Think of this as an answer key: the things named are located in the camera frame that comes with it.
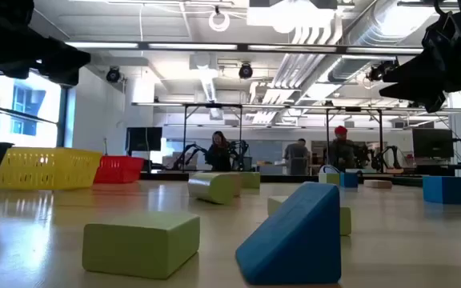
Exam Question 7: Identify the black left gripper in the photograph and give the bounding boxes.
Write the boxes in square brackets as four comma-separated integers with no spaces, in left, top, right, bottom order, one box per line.
[0,18,92,87]

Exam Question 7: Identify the blue cube block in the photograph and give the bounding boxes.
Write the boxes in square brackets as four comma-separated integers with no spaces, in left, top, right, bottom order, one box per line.
[422,175,461,206]

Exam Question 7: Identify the wooden block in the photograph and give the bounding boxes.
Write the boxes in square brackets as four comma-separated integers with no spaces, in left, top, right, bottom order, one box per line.
[363,179,394,190]

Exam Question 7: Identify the small blue block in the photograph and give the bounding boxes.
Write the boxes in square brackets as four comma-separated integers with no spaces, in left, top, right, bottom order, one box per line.
[339,171,359,189]

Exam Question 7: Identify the small green cube block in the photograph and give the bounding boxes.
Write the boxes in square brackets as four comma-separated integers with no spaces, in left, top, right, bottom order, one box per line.
[318,172,342,186]
[81,210,202,280]

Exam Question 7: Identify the long green block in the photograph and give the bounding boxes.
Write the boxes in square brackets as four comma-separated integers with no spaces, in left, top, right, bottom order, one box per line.
[267,195,352,237]

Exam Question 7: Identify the green cylinder block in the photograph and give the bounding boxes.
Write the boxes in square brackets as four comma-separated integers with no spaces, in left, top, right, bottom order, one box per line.
[186,171,238,206]

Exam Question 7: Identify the green arch block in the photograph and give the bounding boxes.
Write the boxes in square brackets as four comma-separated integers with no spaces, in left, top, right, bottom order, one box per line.
[240,171,261,190]

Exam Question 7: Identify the blue wedge block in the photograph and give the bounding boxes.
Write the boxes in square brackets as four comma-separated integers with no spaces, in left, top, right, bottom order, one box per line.
[235,182,343,286]

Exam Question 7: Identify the black ceiling spotlight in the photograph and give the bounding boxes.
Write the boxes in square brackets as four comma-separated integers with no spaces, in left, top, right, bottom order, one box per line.
[238,62,255,80]
[105,66,122,84]
[366,60,398,83]

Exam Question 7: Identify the black monitor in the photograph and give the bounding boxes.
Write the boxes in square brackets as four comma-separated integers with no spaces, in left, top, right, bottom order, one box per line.
[411,127,455,160]
[125,126,163,157]

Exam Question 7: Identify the large glass window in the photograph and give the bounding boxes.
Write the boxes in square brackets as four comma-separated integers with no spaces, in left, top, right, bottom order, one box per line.
[0,70,70,149]

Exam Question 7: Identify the yellow plastic basket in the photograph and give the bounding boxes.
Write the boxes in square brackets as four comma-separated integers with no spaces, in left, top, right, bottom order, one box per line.
[0,146,103,191]

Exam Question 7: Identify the person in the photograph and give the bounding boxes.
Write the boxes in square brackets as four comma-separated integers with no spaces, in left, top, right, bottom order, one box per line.
[283,138,311,176]
[328,125,359,171]
[205,130,234,172]

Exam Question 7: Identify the red plastic basket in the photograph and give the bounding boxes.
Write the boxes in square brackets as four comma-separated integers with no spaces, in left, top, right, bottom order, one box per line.
[93,155,146,185]

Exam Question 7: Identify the black bar with light strips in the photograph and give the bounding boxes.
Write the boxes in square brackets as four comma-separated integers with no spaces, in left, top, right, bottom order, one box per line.
[64,39,424,55]

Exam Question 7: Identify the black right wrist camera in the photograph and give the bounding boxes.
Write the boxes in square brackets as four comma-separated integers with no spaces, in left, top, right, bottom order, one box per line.
[421,10,461,51]

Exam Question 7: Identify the silver ventilation duct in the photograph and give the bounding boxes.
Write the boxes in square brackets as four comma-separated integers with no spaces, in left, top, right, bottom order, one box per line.
[328,0,427,85]

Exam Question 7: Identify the black background rig frame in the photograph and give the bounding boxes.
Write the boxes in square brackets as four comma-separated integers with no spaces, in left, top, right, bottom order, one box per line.
[182,102,244,173]
[325,106,384,173]

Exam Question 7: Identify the white cable coil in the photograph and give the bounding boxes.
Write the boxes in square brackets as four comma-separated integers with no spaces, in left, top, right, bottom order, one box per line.
[208,6,231,33]

